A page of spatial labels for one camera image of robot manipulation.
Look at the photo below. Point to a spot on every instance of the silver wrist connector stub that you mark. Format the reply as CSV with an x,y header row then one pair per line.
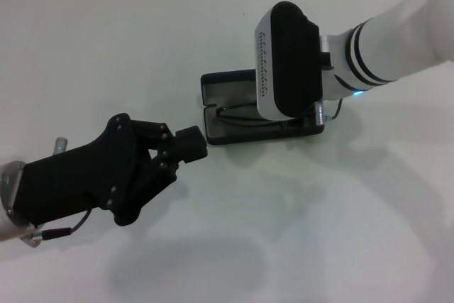
x,y
60,145

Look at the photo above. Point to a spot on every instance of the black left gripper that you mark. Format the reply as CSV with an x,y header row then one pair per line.
x,y
81,175

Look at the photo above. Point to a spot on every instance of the black oval-lens glasses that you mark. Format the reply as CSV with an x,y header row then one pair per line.
x,y
220,113

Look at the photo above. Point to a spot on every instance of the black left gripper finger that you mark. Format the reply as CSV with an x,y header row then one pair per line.
x,y
193,152
189,136

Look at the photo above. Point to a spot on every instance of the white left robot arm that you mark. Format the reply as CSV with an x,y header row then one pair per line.
x,y
10,193

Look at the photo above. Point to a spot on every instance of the black hard glasses case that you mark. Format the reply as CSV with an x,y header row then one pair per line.
x,y
237,134

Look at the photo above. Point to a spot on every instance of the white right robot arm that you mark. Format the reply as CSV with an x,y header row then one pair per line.
x,y
390,40

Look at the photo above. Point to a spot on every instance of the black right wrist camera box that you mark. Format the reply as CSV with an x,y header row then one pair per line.
x,y
294,61

